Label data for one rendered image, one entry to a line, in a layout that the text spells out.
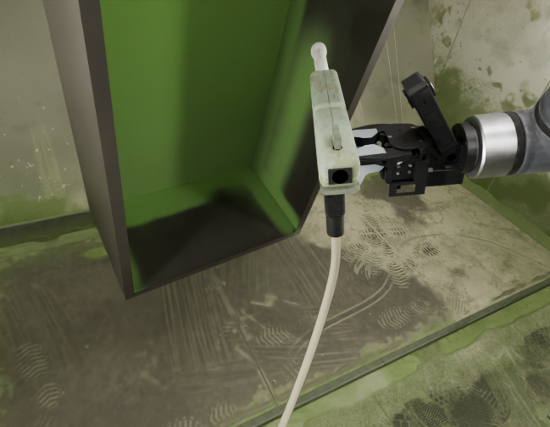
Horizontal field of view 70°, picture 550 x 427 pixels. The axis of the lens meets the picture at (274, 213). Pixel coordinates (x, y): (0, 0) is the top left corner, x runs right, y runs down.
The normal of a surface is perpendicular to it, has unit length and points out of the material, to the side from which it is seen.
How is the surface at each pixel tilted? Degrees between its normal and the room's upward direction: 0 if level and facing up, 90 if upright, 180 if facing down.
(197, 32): 102
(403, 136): 13
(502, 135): 46
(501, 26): 90
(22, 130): 57
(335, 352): 0
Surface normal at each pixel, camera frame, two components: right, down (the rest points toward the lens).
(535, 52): -0.88, 0.22
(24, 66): 0.44, 0.10
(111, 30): 0.50, 0.73
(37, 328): 0.11, -0.76
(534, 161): 0.00, 0.73
